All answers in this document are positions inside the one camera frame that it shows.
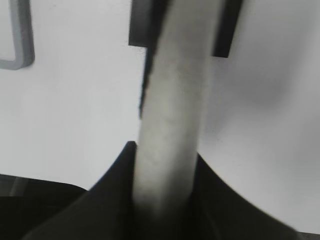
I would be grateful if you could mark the black knife stand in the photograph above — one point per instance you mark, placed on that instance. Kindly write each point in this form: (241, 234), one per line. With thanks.
(146, 17)

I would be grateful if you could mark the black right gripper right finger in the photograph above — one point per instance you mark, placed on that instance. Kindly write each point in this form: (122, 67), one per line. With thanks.
(217, 212)

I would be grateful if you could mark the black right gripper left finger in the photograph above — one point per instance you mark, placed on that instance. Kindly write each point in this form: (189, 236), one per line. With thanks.
(105, 212)

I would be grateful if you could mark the white grey deer cutting board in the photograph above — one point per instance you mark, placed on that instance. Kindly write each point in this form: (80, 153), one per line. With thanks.
(22, 32)

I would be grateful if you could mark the white handled kitchen knife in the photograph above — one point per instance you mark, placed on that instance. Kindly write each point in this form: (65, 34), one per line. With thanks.
(166, 155)

